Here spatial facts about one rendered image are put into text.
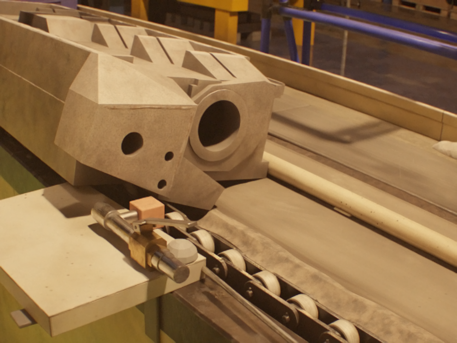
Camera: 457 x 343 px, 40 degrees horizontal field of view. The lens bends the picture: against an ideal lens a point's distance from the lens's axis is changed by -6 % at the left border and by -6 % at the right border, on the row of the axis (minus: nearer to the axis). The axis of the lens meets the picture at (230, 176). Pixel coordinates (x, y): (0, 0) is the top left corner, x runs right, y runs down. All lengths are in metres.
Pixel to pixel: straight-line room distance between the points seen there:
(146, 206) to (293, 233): 0.24
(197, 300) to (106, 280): 0.11
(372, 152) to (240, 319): 0.69
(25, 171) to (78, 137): 0.32
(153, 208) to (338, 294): 0.26
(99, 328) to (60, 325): 0.32
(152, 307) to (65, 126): 0.27
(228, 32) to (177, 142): 5.07
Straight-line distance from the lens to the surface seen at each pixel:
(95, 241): 0.82
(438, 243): 0.93
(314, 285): 0.85
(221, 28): 6.02
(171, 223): 0.68
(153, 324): 0.83
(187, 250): 0.76
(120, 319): 0.92
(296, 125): 1.44
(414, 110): 1.49
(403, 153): 1.35
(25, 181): 1.16
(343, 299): 0.82
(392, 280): 0.87
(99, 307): 0.71
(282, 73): 1.79
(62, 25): 1.39
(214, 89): 1.00
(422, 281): 0.88
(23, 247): 0.81
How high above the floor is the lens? 1.18
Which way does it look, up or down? 22 degrees down
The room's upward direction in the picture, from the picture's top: 3 degrees clockwise
